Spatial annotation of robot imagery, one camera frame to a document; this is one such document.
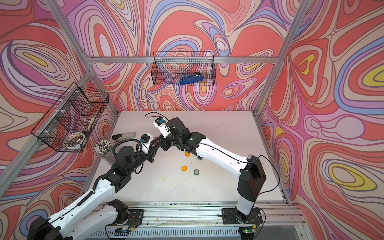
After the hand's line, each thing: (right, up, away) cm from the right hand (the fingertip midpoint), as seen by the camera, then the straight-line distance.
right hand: (159, 143), depth 75 cm
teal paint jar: (+21, -12, +19) cm, 31 cm away
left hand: (0, 0, +1) cm, 1 cm away
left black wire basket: (-47, +9, 0) cm, 48 cm away
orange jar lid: (+12, -17, +15) cm, 26 cm away
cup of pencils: (-30, -3, +4) cm, 31 cm away
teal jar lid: (+19, -19, +14) cm, 31 cm away
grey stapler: (-35, +1, +25) cm, 43 cm away
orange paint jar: (+13, -10, +21) cm, 27 cm away
